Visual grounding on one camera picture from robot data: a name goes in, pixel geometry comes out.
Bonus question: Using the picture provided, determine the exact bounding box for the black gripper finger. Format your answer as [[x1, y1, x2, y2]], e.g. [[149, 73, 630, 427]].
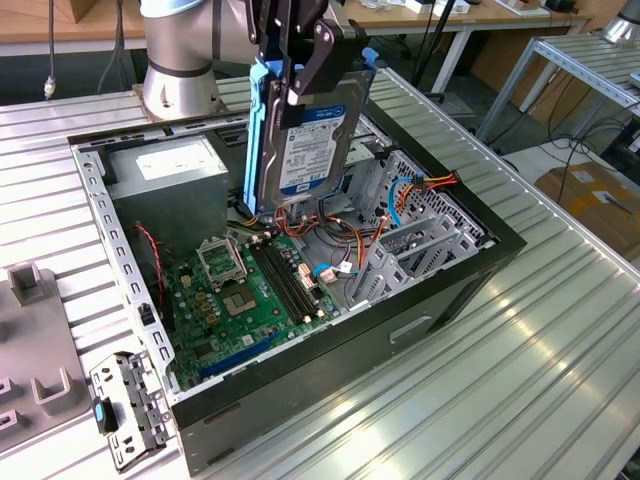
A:
[[282, 19, 372, 129], [248, 14, 292, 66]]

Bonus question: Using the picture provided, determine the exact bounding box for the hard disk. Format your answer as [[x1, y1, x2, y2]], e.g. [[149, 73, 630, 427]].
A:
[[243, 48, 377, 221]]

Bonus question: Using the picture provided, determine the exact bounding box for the grey metal disk bay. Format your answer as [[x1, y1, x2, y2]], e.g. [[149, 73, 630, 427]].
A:
[[347, 148, 497, 312]]

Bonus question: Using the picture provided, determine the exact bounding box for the grey metal drive cage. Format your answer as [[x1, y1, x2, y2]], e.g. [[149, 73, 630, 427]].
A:
[[342, 112, 396, 226]]

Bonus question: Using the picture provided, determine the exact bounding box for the small brown cardboard box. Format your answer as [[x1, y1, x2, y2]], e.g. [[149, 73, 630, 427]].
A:
[[67, 0, 94, 24]]

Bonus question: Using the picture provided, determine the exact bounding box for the grey power supply unit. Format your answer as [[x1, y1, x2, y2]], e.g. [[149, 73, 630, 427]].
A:
[[103, 134, 231, 261]]

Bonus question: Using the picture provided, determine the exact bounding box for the black RAM slot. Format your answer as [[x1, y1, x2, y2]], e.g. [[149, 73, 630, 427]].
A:
[[257, 241, 312, 323], [269, 237, 326, 317], [263, 239, 319, 320], [251, 243, 305, 325]]

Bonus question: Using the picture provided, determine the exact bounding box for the metal socket cover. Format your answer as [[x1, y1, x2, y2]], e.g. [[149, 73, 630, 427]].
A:
[[195, 236, 250, 292]]

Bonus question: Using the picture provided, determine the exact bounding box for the metal slat side table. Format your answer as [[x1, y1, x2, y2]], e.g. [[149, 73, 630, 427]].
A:
[[477, 32, 640, 146]]

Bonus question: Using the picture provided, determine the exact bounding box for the green motherboard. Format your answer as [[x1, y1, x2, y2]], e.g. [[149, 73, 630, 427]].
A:
[[164, 232, 342, 394]]

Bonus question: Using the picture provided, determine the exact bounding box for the large brown cardboard box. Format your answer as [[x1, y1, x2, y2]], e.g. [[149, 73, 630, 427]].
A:
[[534, 159, 640, 256]]

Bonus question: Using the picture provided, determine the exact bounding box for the blue expansion slot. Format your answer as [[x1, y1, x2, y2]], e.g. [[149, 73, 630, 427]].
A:
[[199, 333, 277, 381]]

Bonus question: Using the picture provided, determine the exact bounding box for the black open PC case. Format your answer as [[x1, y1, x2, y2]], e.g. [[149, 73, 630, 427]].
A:
[[66, 91, 529, 477]]

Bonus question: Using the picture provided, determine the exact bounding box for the grey parts rack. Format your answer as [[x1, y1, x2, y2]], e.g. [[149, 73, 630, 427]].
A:
[[0, 263, 95, 454]]

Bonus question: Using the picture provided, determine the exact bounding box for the black clip with blue tab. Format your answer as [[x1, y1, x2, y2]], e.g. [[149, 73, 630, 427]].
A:
[[91, 396, 121, 435]]

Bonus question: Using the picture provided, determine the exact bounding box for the blue flat wire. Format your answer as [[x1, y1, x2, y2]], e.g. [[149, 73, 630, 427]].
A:
[[386, 171, 427, 230]]

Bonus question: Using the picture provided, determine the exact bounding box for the red orange power wire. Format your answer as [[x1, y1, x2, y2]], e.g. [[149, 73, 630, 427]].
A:
[[399, 168, 460, 201]]

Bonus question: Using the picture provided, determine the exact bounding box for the orange black wire bundle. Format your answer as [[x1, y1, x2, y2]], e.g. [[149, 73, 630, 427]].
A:
[[269, 202, 394, 274]]

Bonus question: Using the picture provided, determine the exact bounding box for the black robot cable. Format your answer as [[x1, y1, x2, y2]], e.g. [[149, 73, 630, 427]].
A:
[[42, 0, 57, 100]]

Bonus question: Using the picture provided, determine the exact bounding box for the blue wire with white label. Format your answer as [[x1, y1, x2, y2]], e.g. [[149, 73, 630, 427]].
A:
[[312, 262, 362, 287]]

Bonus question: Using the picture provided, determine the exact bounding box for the red black thin wire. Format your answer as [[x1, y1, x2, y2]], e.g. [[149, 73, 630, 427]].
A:
[[133, 223, 169, 307]]

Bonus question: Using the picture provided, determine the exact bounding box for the grey metal bracket plate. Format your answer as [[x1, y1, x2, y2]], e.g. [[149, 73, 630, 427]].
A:
[[88, 349, 172, 475]]

